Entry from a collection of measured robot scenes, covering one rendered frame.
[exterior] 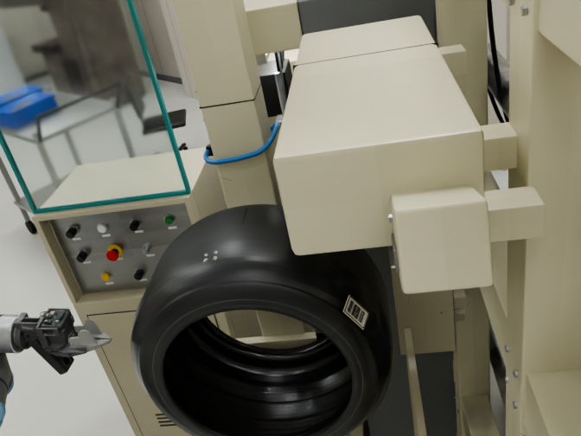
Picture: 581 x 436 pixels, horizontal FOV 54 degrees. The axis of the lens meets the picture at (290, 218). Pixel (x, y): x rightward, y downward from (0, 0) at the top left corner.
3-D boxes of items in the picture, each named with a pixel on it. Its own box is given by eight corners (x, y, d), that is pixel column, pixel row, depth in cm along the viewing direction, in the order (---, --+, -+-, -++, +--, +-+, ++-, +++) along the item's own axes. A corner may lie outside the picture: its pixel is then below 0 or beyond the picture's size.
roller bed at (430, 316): (395, 308, 175) (386, 226, 160) (444, 304, 173) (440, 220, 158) (400, 355, 158) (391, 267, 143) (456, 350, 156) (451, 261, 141)
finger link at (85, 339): (102, 334, 130) (62, 333, 130) (107, 353, 133) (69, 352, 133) (106, 324, 132) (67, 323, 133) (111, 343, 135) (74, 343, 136)
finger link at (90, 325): (106, 324, 132) (67, 323, 133) (111, 343, 135) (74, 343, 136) (111, 316, 135) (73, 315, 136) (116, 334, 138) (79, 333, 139)
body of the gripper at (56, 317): (59, 330, 129) (8, 329, 130) (69, 357, 133) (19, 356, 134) (73, 307, 135) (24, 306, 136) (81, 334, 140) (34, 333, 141)
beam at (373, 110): (309, 101, 128) (298, 34, 121) (426, 84, 124) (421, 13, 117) (289, 259, 77) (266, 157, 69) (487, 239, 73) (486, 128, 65)
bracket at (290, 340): (232, 362, 175) (224, 338, 170) (363, 352, 168) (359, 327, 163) (230, 371, 172) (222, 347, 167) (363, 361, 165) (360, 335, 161)
